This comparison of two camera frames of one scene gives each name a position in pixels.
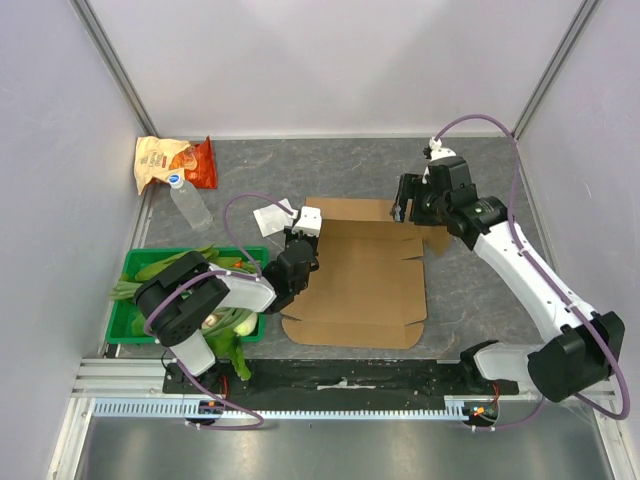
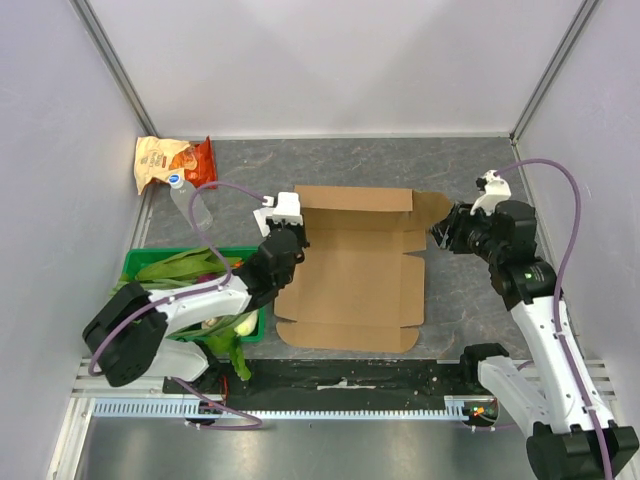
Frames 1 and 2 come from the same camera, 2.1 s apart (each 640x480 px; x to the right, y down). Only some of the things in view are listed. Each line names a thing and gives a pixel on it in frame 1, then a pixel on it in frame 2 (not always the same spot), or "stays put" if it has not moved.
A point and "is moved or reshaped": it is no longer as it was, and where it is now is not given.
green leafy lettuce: [226, 345] stays put
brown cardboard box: [366, 289] is moved or reshaped
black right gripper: [409, 198] → [451, 230]
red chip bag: [203, 175] stays put
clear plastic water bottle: [190, 202] stays put
